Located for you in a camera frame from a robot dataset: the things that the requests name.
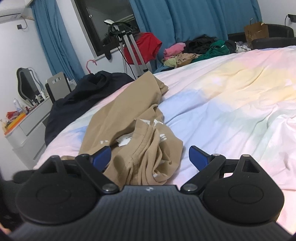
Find tan printed t-shirt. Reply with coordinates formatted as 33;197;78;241
60;70;184;189

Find pink clothes hanger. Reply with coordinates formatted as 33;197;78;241
85;59;97;74

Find pastel tie-dye bed sheet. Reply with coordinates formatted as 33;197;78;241
33;46;296;235

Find white vanity desk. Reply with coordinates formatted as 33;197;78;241
6;98;53;169

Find dark navy garment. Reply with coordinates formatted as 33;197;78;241
45;71;134;146

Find white black chair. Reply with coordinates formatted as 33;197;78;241
45;72;71;103

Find orange tray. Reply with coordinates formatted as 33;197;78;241
4;113;26;136

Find wavy vanity mirror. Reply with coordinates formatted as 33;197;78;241
16;67;45;106

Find beige patterned garment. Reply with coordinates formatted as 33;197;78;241
162;53;200;68

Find blue left curtain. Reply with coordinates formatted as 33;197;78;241
30;0;85;82

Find blue curtain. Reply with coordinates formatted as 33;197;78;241
30;0;85;82
130;0;262;72

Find green garment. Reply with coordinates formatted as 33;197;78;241
192;40;236;63

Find black garment pile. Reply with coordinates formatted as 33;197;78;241
183;35;218;55

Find pink folded garment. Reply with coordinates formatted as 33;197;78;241
164;42;186;58

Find red t-shirt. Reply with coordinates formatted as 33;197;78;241
123;32;162;65

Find silver tripod stand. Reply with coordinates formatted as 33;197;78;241
104;19;149;79

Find brown paper bag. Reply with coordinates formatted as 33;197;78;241
244;18;269;44

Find dark window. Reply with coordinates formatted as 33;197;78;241
72;0;139;59

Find black sofa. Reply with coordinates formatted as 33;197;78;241
228;24;295;50

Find blue right curtain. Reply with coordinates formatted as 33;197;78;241
130;0;262;72

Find white air conditioner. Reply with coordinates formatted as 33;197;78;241
0;0;33;23

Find wall power socket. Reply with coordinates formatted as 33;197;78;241
287;14;296;23

